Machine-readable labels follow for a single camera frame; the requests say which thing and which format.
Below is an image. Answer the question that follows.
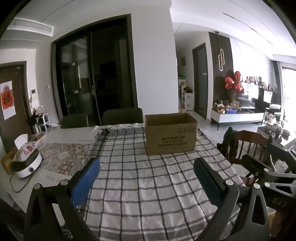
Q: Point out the brown wooden chair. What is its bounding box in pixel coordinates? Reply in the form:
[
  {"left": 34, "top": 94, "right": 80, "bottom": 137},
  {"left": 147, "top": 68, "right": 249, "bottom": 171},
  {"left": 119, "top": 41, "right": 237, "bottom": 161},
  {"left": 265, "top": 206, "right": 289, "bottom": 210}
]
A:
[{"left": 229, "top": 130, "right": 274, "bottom": 168}]

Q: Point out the dark green garment on chair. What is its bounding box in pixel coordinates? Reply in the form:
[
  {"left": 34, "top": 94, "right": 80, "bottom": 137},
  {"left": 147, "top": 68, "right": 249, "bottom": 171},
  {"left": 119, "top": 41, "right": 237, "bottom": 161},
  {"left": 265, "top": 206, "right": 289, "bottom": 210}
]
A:
[{"left": 217, "top": 126, "right": 239, "bottom": 161}]

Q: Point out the white electric cooker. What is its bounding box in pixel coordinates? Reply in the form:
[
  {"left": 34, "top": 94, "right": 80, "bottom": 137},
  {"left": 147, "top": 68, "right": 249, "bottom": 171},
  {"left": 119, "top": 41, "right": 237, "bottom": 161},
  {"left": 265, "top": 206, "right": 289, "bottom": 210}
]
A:
[{"left": 12, "top": 149, "right": 43, "bottom": 179}]

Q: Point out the patterned table mat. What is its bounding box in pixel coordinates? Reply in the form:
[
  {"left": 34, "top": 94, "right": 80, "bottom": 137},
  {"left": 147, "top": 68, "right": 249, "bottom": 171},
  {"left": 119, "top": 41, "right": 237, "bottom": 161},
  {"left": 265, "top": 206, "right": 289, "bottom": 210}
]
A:
[{"left": 40, "top": 143, "right": 93, "bottom": 176}]

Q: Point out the white tv cabinet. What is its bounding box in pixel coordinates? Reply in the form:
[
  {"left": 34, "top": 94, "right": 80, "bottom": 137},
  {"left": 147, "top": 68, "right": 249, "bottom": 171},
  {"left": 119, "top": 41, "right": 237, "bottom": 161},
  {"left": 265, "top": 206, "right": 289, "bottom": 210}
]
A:
[{"left": 210, "top": 109, "right": 264, "bottom": 130}]

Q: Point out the black white checkered tablecloth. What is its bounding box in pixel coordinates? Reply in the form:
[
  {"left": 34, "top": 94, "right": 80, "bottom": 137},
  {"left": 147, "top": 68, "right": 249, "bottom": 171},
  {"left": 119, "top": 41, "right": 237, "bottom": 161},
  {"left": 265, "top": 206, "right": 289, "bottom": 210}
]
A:
[{"left": 78, "top": 125, "right": 243, "bottom": 240}]

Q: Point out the white shelf unit by door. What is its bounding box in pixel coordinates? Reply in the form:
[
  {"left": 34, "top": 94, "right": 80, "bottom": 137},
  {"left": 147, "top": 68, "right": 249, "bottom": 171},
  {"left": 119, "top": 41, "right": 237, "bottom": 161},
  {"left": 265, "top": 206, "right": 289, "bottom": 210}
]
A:
[{"left": 35, "top": 113, "right": 59, "bottom": 133}]

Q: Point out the dark chair behind table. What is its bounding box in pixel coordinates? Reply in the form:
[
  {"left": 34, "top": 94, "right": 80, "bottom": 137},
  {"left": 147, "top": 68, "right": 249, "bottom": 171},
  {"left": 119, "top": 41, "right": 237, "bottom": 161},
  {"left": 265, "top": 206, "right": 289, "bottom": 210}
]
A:
[
  {"left": 60, "top": 114, "right": 89, "bottom": 129},
  {"left": 102, "top": 108, "right": 144, "bottom": 126}
]

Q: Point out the red balloon decoration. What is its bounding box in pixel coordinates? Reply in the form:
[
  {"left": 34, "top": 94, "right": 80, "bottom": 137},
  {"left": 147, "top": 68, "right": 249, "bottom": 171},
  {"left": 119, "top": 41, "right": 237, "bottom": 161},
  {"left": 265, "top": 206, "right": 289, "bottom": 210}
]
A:
[{"left": 225, "top": 71, "right": 244, "bottom": 94}]

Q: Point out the brown cardboard box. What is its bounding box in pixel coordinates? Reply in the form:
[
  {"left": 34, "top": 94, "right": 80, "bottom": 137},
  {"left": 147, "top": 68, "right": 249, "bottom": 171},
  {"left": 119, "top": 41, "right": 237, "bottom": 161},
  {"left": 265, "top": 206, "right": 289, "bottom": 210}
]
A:
[{"left": 145, "top": 113, "right": 198, "bottom": 156}]

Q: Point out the white storage box in hallway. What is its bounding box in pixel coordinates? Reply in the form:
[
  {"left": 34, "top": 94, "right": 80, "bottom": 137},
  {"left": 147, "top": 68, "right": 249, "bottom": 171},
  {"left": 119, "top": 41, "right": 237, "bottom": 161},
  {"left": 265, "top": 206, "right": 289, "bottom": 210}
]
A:
[{"left": 183, "top": 93, "right": 194, "bottom": 110}]

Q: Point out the red paper door poster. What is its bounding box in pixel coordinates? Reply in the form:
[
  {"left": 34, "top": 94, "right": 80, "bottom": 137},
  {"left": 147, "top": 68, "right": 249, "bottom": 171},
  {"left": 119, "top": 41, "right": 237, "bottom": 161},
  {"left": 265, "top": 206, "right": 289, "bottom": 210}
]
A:
[{"left": 1, "top": 81, "right": 16, "bottom": 120}]

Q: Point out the black glass sliding door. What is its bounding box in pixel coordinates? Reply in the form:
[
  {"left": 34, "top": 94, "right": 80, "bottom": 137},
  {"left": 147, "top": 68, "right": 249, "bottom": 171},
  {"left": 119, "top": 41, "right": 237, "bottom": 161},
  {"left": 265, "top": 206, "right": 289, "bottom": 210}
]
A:
[{"left": 51, "top": 14, "right": 138, "bottom": 126}]

